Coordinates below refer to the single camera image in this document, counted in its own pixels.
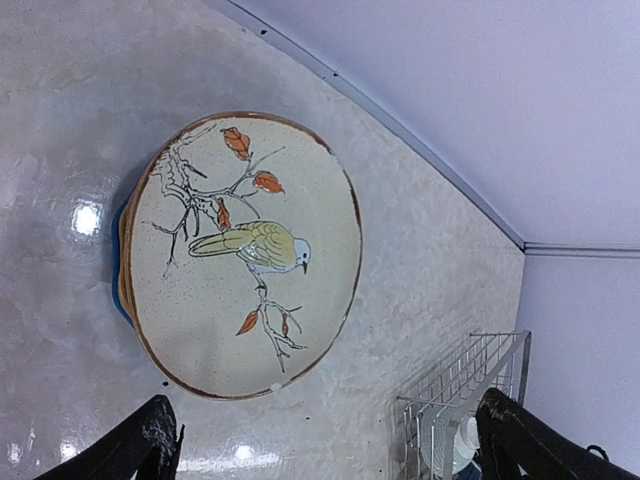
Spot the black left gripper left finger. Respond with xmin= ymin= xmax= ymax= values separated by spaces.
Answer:
xmin=39 ymin=395 xmax=184 ymax=480

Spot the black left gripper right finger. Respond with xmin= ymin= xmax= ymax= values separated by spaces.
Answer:
xmin=475 ymin=388 xmax=637 ymax=480

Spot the pale green ribbed bowl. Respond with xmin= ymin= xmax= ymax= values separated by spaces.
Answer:
xmin=419 ymin=405 xmax=480 ymax=479

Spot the cream bird pattern plate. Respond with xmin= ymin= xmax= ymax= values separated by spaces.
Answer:
xmin=125 ymin=112 xmax=362 ymax=401

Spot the metal wire dish rack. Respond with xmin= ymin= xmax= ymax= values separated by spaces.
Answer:
xmin=397 ymin=330 xmax=532 ymax=479

